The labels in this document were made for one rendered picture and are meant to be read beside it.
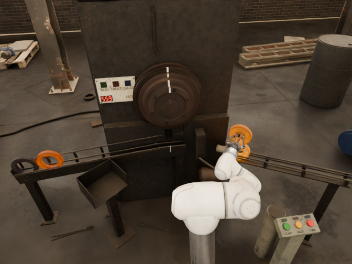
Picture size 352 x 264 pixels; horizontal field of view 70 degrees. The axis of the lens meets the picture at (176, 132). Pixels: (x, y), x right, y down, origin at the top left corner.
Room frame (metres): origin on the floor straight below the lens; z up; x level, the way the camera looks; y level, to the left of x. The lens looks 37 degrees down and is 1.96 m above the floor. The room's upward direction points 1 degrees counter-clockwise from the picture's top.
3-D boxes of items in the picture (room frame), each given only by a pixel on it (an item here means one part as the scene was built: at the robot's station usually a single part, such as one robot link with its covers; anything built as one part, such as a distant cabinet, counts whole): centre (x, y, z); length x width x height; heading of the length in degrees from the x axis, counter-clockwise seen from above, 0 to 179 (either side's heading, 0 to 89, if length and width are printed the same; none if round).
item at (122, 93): (1.56, 0.40, 1.15); 0.26 x 0.02 x 0.18; 98
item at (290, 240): (0.86, -0.72, 0.31); 0.24 x 0.16 x 0.62; 98
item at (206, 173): (1.41, -0.30, 0.27); 0.22 x 0.13 x 0.53; 98
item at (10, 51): (5.01, 3.28, 0.25); 0.40 x 0.24 x 0.22; 8
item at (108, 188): (1.17, 0.50, 0.36); 0.26 x 0.20 x 0.72; 133
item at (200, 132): (1.54, -0.18, 0.68); 0.11 x 0.08 x 0.24; 8
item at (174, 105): (1.40, 0.04, 1.11); 0.28 x 0.06 x 0.28; 98
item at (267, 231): (1.01, -0.66, 0.26); 0.12 x 0.12 x 0.52
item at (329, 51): (3.38, -2.22, 0.45); 0.59 x 0.59 x 0.89
